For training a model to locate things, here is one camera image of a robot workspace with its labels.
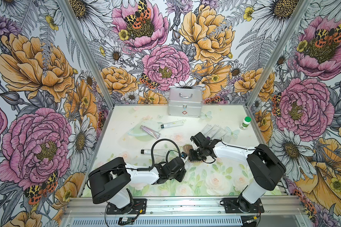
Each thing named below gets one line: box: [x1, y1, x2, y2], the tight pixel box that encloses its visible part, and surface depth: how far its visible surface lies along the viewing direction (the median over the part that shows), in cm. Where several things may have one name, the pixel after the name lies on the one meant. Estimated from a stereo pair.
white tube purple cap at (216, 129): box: [206, 124, 222, 140], surface depth 106 cm
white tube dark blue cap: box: [213, 127, 228, 140], surface depth 105 cm
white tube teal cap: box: [160, 119, 184, 129], surface depth 111 cm
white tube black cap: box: [201, 123, 214, 137], surface depth 107 cm
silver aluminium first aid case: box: [168, 87, 204, 118], surface depth 113 cm
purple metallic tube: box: [139, 124, 162, 140], surface depth 107 cm
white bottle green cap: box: [239, 116, 252, 131], surface depth 104 cm
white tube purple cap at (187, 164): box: [184, 161, 193, 170], surface depth 89 cm
